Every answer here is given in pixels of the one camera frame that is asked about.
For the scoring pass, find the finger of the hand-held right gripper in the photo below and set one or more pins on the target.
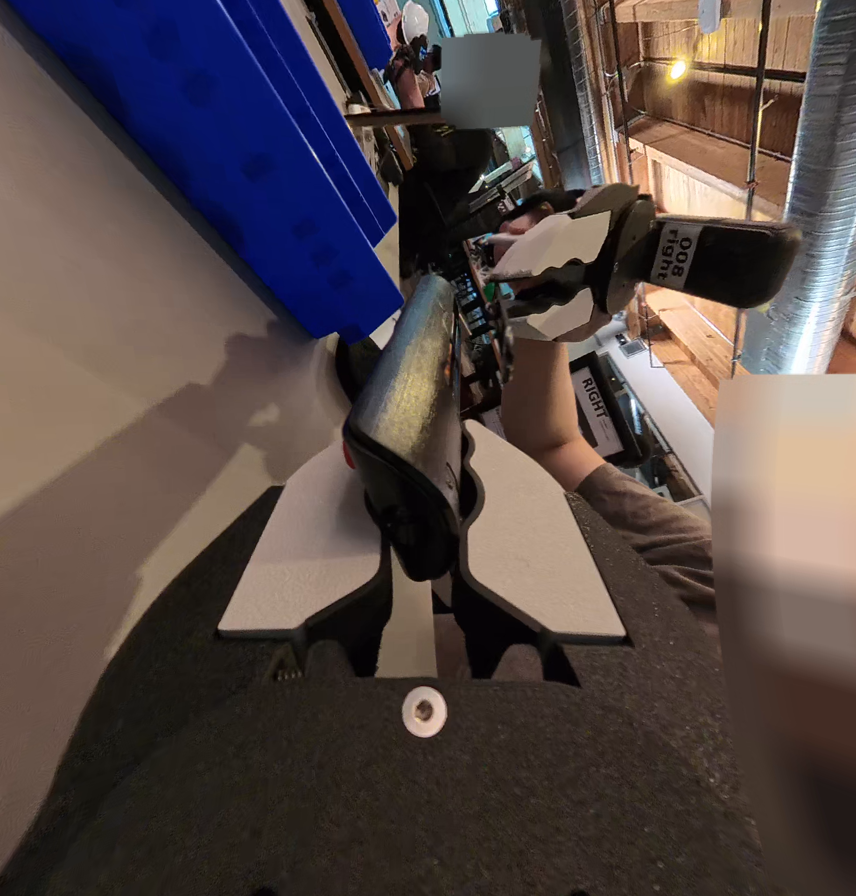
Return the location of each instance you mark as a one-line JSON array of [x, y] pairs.
[[561, 241], [568, 318]]

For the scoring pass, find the black remote control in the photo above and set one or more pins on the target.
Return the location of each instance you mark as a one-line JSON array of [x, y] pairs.
[[407, 392]]

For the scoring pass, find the silver ventilation duct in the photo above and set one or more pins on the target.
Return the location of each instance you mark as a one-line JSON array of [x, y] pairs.
[[820, 175]]

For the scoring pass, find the blue plastic bin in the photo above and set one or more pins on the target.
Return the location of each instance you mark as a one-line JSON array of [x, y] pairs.
[[365, 28], [225, 140]]

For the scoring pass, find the black framed marker sign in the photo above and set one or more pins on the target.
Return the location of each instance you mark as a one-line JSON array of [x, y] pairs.
[[603, 406]]

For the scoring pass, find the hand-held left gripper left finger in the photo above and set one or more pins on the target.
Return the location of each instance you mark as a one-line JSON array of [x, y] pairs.
[[309, 567]]

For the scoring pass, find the ceiling lamp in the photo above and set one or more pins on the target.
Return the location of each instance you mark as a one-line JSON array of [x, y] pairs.
[[676, 68]]

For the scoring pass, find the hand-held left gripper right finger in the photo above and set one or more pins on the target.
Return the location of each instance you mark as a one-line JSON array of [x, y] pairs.
[[540, 560]]

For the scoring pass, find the person's right hand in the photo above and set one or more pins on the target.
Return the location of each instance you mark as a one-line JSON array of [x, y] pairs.
[[520, 227]]

